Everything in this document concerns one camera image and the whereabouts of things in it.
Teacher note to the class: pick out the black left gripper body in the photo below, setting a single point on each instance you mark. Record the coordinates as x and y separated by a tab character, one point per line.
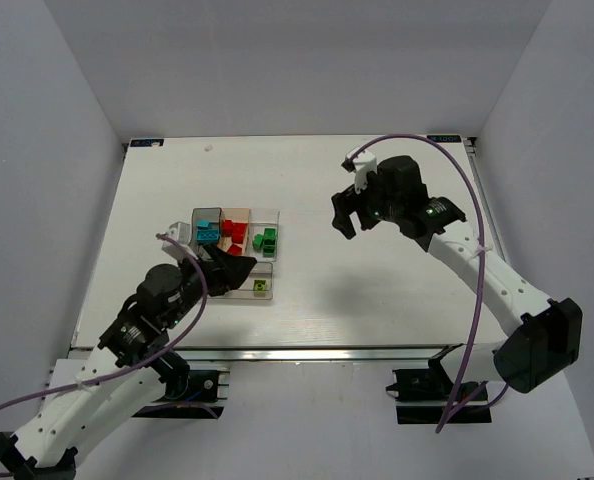
217	273

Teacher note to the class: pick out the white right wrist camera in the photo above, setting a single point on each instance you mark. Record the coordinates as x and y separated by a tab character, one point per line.
360	163

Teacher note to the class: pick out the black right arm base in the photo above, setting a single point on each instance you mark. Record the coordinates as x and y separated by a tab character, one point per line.
422	394

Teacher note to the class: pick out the blue label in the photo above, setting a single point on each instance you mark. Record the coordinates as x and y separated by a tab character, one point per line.
447	138
146	143

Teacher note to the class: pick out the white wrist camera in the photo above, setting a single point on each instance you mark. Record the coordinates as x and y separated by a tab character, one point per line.
175	241
360	163

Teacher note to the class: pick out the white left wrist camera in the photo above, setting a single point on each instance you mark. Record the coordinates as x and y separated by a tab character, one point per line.
175	241

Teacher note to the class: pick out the lime lego brick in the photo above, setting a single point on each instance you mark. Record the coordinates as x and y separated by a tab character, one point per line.
259	287

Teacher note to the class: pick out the small red lego brick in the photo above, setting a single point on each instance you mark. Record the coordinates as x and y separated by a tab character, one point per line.
227	228

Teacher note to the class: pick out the long green lego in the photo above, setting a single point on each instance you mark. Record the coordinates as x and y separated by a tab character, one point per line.
269	247

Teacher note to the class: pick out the blue label right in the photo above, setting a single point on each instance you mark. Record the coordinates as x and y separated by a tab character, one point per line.
447	138

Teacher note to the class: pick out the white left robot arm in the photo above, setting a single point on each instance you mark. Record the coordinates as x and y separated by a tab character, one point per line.
133	365

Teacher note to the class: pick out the long cyan lego brick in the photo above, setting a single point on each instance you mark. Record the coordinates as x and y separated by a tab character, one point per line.
207	236

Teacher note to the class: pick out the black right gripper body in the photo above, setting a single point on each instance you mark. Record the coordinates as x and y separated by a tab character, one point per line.
350	204

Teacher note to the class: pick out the clear long front bin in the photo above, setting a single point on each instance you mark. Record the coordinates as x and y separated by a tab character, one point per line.
263	270

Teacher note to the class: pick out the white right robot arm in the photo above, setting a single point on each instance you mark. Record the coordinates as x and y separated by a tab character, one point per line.
542	334

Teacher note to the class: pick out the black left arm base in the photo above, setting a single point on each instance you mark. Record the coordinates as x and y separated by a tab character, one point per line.
200	392

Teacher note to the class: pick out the blue label left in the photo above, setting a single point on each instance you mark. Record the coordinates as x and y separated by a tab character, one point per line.
146	143

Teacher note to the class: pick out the small green lego brick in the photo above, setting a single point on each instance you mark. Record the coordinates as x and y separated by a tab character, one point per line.
270	233

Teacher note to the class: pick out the smoky grey plastic bin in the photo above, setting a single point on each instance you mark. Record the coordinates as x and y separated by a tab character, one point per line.
205	213

